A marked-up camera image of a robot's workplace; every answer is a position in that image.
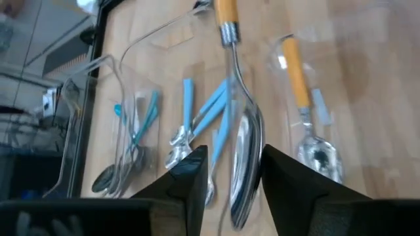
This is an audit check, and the black hazard-striped floor mat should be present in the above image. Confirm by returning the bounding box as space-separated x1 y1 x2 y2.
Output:
41 41 95 78

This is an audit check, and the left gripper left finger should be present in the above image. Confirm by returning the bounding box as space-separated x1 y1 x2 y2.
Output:
131 145 208 236

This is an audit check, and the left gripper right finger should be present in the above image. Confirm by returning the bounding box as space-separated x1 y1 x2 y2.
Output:
264 144 394 236

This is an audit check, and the white lidded trash bin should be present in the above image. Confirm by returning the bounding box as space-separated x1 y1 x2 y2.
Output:
76 0 99 14

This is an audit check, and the clear plastic bin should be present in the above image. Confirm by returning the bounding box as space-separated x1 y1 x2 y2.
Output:
116 0 273 214
265 0 420 201
41 54 163 200

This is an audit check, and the silver spoon orange handle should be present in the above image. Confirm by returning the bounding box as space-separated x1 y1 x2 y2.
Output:
213 0 266 231
280 35 345 185

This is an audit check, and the black computer case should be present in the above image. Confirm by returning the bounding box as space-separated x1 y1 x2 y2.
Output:
0 152 78 201

